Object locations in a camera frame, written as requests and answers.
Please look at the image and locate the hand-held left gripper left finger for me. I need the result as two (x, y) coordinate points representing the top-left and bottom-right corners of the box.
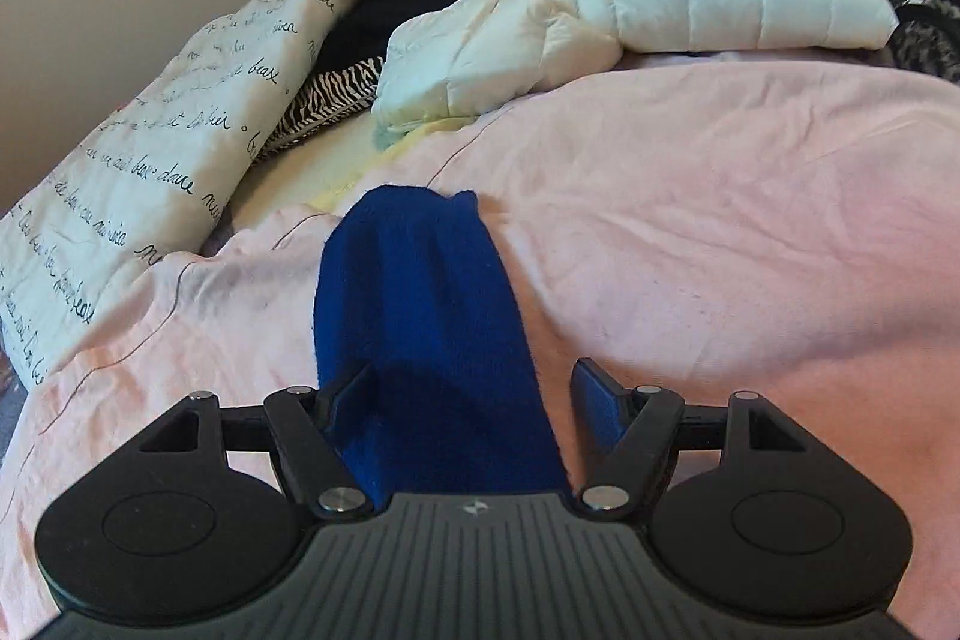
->
(136, 364), (376, 524)

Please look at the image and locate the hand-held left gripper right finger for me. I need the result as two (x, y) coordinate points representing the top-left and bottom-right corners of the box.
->
(571, 358), (820, 525)

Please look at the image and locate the blue knit garment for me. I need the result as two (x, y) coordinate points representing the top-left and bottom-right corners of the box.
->
(313, 185), (569, 512)

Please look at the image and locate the pink bed sheet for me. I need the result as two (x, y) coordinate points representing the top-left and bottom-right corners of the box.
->
(0, 56), (960, 640)

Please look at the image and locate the pale yellow cloth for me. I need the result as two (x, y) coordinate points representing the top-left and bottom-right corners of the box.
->
(306, 119), (481, 215)

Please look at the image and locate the zebra print cloth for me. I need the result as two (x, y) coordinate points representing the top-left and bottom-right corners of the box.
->
(259, 56), (387, 157)

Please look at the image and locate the white script print quilt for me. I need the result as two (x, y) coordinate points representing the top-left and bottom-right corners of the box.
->
(0, 0), (376, 390)

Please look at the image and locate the black and white fuzzy garment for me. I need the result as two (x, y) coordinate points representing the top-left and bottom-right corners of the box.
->
(889, 0), (960, 77)

